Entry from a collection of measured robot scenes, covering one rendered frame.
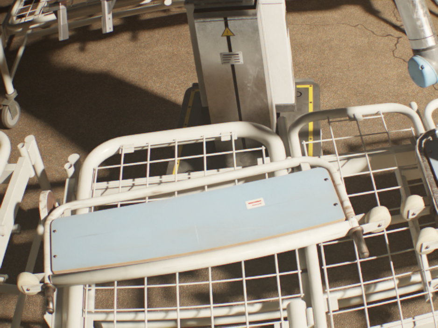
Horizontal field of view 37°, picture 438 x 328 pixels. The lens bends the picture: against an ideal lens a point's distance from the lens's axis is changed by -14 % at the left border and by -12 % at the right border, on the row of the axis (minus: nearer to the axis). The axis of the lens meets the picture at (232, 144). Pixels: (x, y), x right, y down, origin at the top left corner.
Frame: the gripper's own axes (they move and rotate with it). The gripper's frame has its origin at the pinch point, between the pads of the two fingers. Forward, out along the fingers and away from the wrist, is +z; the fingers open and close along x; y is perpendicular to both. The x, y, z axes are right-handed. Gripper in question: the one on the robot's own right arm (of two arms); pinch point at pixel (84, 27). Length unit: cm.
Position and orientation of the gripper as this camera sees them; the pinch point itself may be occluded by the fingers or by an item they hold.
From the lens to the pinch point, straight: 165.5
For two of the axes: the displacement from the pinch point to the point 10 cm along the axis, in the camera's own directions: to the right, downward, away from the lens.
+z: 1.1, 9.6, 2.5
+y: 3.6, -2.7, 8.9
